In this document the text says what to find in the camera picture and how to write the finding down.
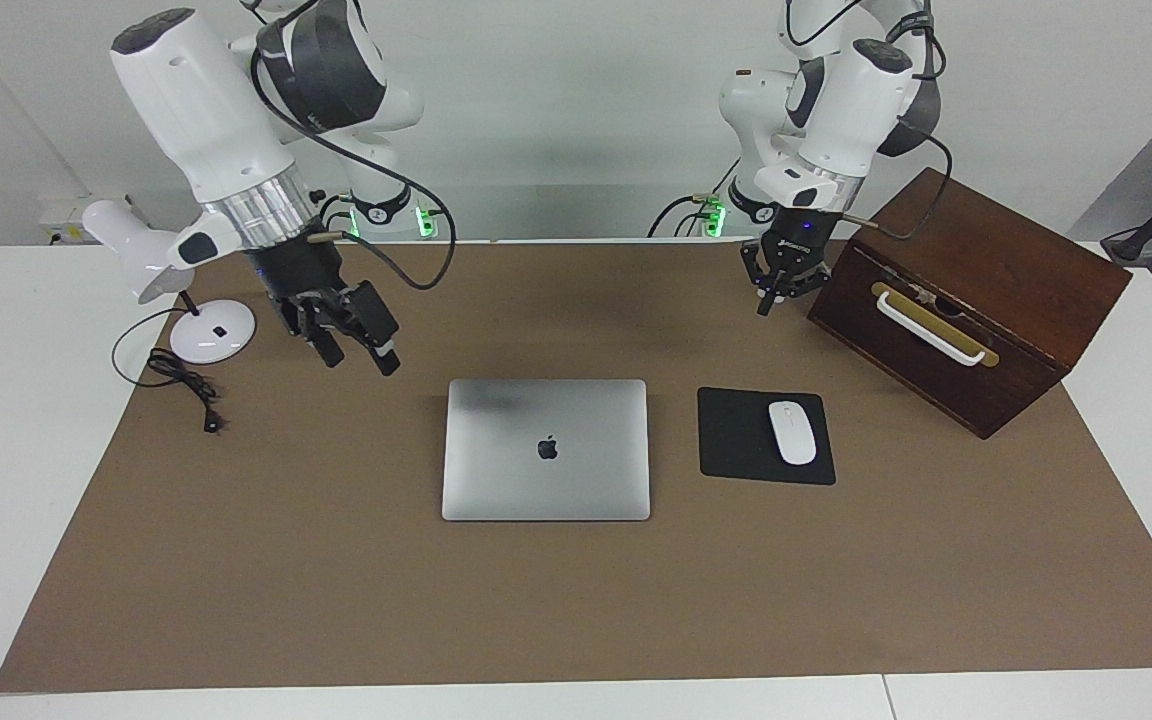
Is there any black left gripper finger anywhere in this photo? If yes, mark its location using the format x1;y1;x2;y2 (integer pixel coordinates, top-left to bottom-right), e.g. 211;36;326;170
782;262;833;301
741;245;783;317

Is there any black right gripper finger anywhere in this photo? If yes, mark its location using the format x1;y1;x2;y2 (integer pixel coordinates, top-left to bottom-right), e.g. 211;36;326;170
284;298;346;369
339;280;403;378

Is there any silver laptop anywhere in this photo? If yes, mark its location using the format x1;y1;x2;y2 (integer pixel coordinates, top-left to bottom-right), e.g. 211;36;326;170
441;378;652;523

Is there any white computer mouse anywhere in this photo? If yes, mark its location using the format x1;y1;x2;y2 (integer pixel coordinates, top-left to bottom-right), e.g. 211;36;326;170
768;400;818;467

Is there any black mouse pad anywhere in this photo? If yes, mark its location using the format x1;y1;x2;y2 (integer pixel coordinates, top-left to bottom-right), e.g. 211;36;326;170
697;387;837;487

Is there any white desk lamp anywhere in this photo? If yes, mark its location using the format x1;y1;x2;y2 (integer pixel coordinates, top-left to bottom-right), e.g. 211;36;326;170
82;199;258;365

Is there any dark wooden box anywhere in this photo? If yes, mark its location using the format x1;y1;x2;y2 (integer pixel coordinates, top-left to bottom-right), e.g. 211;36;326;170
807;167;1134;441

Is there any white power strip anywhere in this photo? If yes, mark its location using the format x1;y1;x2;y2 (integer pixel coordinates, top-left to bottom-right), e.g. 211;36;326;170
36;195;132;246

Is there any brown table mat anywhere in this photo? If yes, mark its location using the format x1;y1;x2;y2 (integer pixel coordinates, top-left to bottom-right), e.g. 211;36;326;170
0;240;1152;694

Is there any black base cable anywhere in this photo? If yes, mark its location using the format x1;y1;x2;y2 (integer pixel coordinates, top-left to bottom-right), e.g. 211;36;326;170
648;160;742;239
320;193;355;241

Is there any white box handle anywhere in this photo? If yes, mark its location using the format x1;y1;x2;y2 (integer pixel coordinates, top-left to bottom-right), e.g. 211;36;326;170
876;290;987;367

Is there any black lamp power cable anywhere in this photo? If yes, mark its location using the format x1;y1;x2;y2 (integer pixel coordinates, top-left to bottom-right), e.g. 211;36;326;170
112;305;227;434

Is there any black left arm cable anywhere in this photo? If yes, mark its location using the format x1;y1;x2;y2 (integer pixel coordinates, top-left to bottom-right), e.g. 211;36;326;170
841;115;955;242

